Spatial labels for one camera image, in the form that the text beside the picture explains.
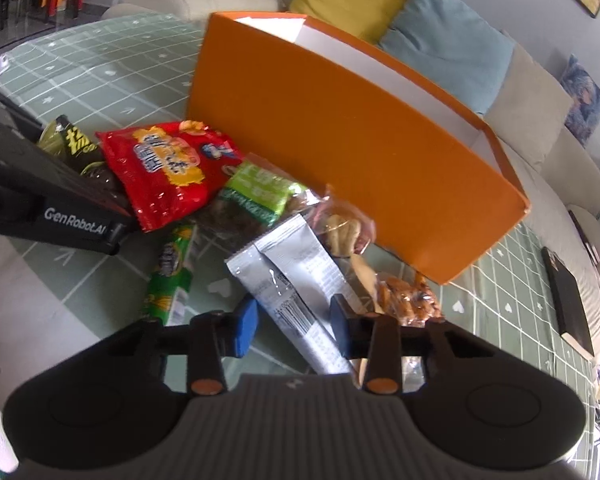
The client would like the red snack bag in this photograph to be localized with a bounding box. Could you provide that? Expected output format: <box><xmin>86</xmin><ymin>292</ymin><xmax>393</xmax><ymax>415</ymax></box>
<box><xmin>96</xmin><ymin>120</ymin><xmax>243</xmax><ymax>233</ymax></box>

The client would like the beige cushion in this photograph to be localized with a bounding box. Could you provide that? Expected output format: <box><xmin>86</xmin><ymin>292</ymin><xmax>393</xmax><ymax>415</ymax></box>
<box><xmin>482</xmin><ymin>42</ymin><xmax>576</xmax><ymax>171</ymax></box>

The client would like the black book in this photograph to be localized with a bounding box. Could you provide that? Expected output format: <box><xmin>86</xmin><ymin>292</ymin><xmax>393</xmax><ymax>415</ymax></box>
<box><xmin>541</xmin><ymin>246</ymin><xmax>596</xmax><ymax>358</ymax></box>

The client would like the clear biscuit bag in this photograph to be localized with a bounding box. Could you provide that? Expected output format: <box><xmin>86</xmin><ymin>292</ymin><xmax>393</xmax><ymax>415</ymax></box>
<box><xmin>307</xmin><ymin>185</ymin><xmax>383</xmax><ymax>313</ymax></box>

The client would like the orange spicy snack packet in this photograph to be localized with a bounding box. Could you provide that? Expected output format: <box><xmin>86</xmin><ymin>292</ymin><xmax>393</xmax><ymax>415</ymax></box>
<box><xmin>375</xmin><ymin>270</ymin><xmax>446</xmax><ymax>331</ymax></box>

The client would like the light blue cushion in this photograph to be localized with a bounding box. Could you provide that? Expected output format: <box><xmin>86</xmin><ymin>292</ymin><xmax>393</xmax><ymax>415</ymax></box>
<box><xmin>377</xmin><ymin>0</ymin><xmax>516</xmax><ymax>116</ymax></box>

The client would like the printed figure pillow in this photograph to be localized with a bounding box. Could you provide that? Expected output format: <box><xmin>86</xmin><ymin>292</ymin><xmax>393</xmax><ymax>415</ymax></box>
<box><xmin>560</xmin><ymin>54</ymin><xmax>600</xmax><ymax>148</ymax></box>

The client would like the orange cardboard box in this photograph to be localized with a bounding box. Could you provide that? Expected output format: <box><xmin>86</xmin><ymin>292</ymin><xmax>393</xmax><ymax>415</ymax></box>
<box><xmin>185</xmin><ymin>10</ymin><xmax>531</xmax><ymax>286</ymax></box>

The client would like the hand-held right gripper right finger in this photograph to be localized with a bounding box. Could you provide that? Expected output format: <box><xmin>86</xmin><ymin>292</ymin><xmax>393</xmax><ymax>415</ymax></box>
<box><xmin>329</xmin><ymin>294</ymin><xmax>486</xmax><ymax>396</ymax></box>

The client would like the green tube snack packet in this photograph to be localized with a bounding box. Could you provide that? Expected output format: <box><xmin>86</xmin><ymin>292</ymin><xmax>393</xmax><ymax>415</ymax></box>
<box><xmin>140</xmin><ymin>222</ymin><xmax>198</xmax><ymax>326</ymax></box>

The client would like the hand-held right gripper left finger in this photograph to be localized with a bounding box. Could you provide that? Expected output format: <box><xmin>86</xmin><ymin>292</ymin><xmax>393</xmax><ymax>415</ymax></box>
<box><xmin>100</xmin><ymin>296</ymin><xmax>259</xmax><ymax>397</ymax></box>

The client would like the green label snack packet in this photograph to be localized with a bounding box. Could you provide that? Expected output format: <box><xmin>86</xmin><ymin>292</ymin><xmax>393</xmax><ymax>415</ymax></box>
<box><xmin>195</xmin><ymin>160</ymin><xmax>326</xmax><ymax>241</ymax></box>

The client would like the silver snack packet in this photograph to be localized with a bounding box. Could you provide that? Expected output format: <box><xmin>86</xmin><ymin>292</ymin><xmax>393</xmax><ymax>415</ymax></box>
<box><xmin>224</xmin><ymin>212</ymin><xmax>366</xmax><ymax>376</ymax></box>

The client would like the dark green chip bag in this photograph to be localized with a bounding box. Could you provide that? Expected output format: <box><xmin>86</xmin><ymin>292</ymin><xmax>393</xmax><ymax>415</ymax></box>
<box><xmin>36</xmin><ymin>115</ymin><xmax>131</xmax><ymax>211</ymax></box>

